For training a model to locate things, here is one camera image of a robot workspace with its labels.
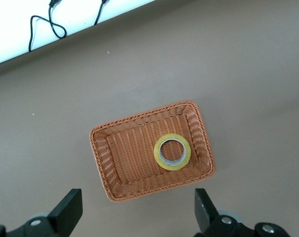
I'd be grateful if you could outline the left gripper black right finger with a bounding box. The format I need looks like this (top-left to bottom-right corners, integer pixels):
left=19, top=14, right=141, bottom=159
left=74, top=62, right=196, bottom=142
left=194, top=188, right=289, bottom=237

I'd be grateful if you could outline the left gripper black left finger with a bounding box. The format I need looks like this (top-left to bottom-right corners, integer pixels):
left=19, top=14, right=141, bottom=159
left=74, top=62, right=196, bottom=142
left=0, top=188, right=84, bottom=237

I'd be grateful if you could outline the yellow tape roll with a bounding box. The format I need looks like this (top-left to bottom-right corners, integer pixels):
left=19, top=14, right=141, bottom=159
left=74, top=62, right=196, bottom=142
left=153, top=133, right=191, bottom=171

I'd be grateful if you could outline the orange-brown wicker basket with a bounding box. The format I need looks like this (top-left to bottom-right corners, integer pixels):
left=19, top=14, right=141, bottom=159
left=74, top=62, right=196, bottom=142
left=88, top=100, right=217, bottom=204

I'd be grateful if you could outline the black looped cable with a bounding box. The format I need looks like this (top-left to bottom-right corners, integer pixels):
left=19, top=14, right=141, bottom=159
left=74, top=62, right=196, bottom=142
left=28, top=0, right=67, bottom=52

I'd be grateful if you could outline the black straight cable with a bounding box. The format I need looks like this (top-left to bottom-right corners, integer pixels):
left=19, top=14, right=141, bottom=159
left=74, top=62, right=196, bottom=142
left=94, top=0, right=108, bottom=26

